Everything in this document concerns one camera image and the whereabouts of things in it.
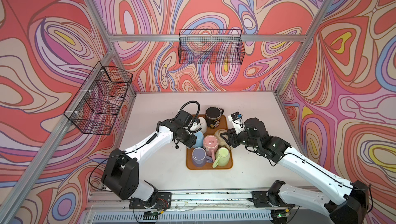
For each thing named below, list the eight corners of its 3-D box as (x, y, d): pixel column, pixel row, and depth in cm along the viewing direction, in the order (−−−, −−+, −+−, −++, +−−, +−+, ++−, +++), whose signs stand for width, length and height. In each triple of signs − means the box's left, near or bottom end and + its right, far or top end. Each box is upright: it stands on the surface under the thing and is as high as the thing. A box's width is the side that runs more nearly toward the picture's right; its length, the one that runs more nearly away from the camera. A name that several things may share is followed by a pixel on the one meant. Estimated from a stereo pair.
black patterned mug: (205, 127, 99) (206, 119, 92) (205, 113, 107) (205, 104, 99) (223, 127, 99) (225, 119, 92) (221, 113, 107) (223, 104, 99)
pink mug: (203, 163, 85) (204, 156, 77) (203, 142, 93) (203, 134, 85) (218, 163, 85) (220, 156, 77) (216, 142, 92) (218, 134, 85)
